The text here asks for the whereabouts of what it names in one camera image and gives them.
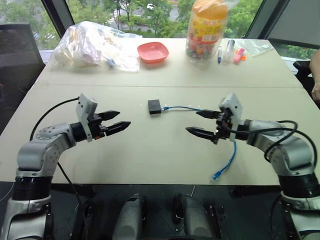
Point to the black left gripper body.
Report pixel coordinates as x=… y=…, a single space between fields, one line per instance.
x=98 y=128

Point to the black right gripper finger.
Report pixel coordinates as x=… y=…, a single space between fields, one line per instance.
x=208 y=114
x=202 y=133

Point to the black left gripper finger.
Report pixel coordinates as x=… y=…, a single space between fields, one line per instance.
x=110 y=115
x=117 y=128

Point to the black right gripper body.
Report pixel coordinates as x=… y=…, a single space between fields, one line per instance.
x=223 y=130

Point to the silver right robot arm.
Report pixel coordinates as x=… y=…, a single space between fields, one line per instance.
x=287 y=152

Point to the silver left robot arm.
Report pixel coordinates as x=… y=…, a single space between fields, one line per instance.
x=37 y=150

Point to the small black box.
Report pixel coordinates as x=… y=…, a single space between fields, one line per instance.
x=154 y=107

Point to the blue and white pen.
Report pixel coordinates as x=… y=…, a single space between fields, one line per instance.
x=219 y=59

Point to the clear plastic tube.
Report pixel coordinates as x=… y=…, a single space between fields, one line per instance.
x=228 y=53

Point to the pink highlighter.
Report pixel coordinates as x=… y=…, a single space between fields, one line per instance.
x=238 y=55

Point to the small orange item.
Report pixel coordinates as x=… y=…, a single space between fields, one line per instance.
x=244 y=58

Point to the clear bag of white items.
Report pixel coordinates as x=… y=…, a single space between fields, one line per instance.
x=82 y=47

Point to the pink plastic bowl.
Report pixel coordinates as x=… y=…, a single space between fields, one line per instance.
x=152 y=52

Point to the clear candy jar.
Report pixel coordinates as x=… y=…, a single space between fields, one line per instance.
x=202 y=37

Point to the flat clear plastic bag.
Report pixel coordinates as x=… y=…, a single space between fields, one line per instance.
x=257 y=47

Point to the grey rounded robot leg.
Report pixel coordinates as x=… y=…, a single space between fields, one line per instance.
x=195 y=217
x=130 y=217

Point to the black chair armrest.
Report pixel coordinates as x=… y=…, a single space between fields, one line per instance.
x=302 y=70

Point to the black mesh office chair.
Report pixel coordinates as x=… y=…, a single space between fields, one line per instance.
x=17 y=50

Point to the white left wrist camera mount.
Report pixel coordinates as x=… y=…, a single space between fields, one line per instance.
x=85 y=106

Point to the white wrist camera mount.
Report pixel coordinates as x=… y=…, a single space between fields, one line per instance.
x=85 y=106
x=235 y=103

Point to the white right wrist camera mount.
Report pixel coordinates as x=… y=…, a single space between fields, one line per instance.
x=235 y=103

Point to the dark window frame post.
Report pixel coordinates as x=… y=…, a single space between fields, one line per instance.
x=58 y=17
x=257 y=17

